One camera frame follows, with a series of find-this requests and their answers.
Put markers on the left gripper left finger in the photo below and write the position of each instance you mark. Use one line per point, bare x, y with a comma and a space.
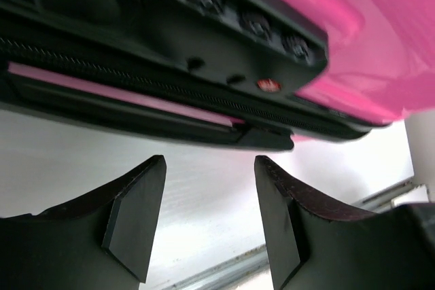
100, 240

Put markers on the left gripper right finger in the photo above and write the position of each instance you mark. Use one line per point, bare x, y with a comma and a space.
314, 241

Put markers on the pink hard-shell suitcase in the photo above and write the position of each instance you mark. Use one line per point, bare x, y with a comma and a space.
245, 74

